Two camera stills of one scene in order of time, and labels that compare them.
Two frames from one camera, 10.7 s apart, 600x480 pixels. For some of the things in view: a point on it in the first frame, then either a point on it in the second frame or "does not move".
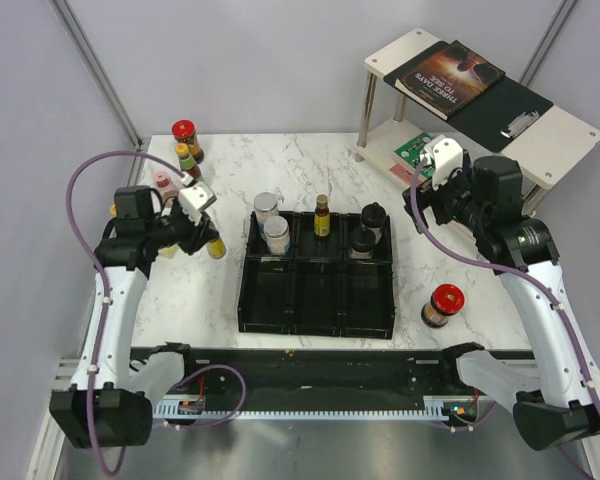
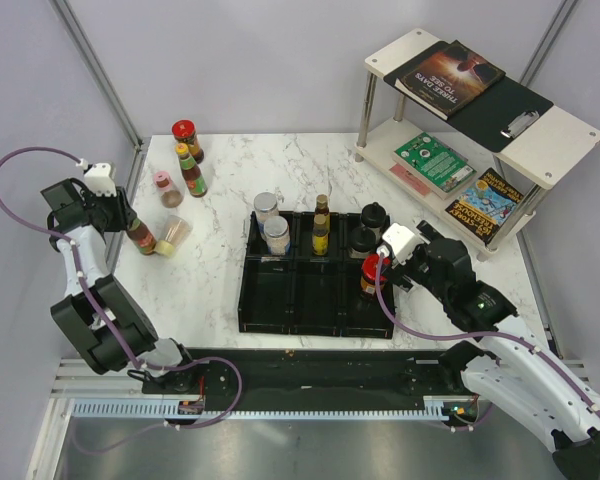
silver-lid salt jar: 265,206 does not move
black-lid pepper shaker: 373,216 does not move
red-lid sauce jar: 446,299 to 369,272
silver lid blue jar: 276,231 does not move
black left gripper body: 178,229 to 111,211
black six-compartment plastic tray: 316,288 does not move
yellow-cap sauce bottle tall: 186,162 does not move
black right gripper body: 450,201 to 416,268
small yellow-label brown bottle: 321,216 does not move
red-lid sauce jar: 184,131 does not move
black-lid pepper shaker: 361,244 does not move
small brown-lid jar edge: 216,248 to 321,232
